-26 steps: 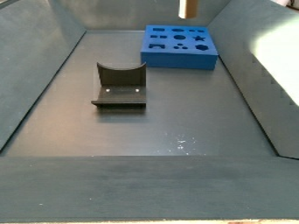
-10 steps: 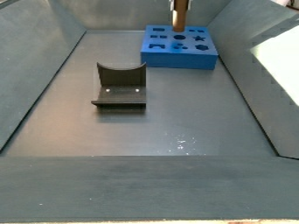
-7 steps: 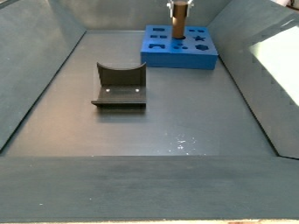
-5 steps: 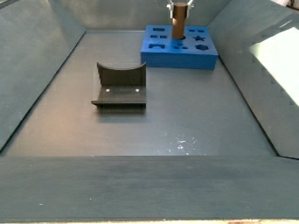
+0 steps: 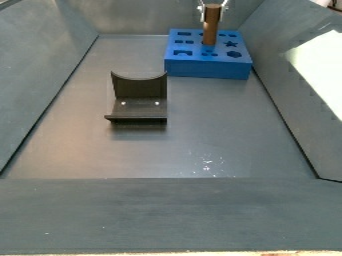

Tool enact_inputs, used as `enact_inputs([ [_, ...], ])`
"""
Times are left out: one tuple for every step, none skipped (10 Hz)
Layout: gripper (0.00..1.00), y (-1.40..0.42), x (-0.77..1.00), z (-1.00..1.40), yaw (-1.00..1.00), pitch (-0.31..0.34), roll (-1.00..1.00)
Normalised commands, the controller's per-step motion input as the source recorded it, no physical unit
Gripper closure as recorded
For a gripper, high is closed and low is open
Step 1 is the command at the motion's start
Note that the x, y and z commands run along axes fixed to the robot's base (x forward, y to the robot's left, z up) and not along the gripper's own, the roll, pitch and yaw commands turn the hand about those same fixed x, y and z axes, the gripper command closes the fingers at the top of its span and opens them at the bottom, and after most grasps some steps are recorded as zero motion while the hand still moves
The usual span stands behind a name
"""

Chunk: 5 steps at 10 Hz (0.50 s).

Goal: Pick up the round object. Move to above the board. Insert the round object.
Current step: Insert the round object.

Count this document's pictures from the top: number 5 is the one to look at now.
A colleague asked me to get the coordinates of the brown wooden cylinder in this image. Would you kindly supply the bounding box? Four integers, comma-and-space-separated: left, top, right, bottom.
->
203, 4, 221, 46

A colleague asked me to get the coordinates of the black curved stand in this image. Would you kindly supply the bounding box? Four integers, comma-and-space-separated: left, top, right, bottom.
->
104, 73, 167, 122

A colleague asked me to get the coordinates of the blue foam shape board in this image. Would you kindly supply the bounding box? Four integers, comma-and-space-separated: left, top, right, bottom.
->
164, 29, 252, 80

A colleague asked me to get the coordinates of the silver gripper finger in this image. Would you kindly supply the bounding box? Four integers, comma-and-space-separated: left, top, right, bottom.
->
219, 0, 229, 19
196, 0, 205, 22

